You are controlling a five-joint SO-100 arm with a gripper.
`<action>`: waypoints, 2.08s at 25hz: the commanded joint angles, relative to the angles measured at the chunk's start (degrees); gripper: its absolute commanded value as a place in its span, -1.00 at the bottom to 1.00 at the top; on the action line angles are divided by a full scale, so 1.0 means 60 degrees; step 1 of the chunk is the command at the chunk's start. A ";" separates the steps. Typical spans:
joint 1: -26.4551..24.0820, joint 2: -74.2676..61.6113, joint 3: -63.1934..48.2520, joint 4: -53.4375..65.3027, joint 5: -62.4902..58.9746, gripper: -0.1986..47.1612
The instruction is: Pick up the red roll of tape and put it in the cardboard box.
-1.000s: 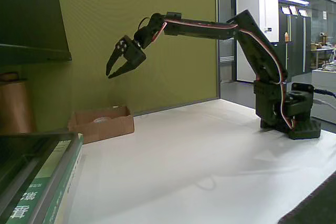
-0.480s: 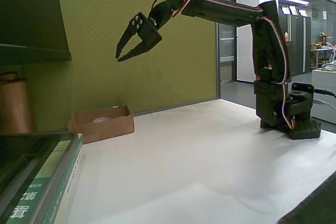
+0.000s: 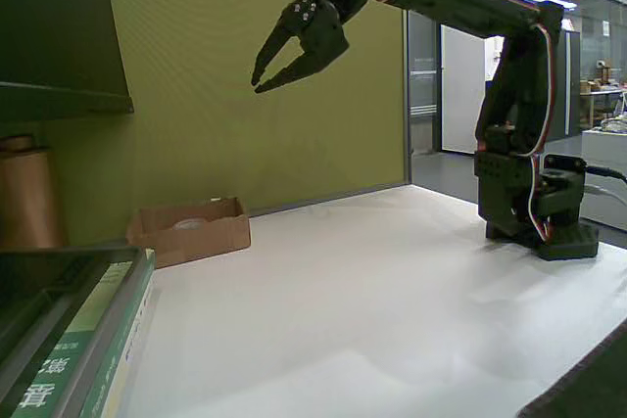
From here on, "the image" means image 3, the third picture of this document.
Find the white paper notice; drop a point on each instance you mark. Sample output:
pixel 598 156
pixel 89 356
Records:
pixel 606 29

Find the green partition panel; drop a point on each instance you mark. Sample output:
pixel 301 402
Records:
pixel 196 46

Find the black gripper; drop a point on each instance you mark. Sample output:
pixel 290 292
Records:
pixel 320 38

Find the green book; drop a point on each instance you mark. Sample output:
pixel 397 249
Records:
pixel 73 339

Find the brown paper roll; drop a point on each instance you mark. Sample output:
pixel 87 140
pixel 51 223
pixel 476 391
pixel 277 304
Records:
pixel 29 198

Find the dark green shelf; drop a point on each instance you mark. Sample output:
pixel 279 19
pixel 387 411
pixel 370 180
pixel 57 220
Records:
pixel 54 21

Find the grey metal partition post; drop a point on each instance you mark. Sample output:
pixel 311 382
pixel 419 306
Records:
pixel 405 95

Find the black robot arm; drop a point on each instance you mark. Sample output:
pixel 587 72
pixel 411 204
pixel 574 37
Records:
pixel 465 2

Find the cluttered background desk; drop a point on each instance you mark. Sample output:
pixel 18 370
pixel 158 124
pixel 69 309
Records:
pixel 605 87

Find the red tape roll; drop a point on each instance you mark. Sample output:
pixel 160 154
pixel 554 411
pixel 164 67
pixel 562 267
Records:
pixel 188 224

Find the white book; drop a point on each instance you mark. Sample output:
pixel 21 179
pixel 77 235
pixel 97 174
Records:
pixel 139 369

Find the black cabinet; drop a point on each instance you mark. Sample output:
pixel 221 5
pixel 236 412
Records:
pixel 568 80

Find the brown cardboard box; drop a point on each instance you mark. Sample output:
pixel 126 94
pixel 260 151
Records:
pixel 196 246

